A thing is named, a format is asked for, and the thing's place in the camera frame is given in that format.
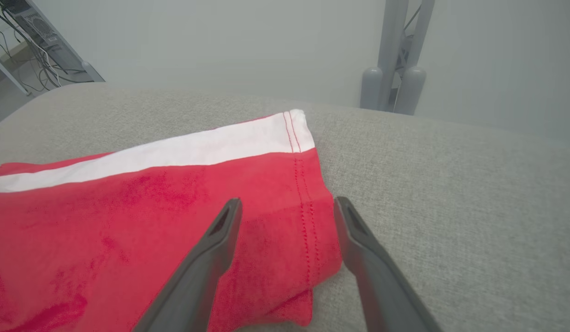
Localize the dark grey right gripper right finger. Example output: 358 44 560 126
333 196 443 332

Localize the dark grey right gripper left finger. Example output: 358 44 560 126
132 198 243 332

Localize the red and white jersey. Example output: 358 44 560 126
0 109 343 332

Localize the light grey table leg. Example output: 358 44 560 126
0 46 30 95

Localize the grey computer tower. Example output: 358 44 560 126
0 0 64 60

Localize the grey metal partition post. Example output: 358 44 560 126
360 0 436 116

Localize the slanted grey frame post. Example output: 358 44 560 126
24 0 106 83

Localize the thin white cable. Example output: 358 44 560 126
31 41 62 88

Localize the computer tower with cables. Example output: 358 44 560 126
0 7 87 93

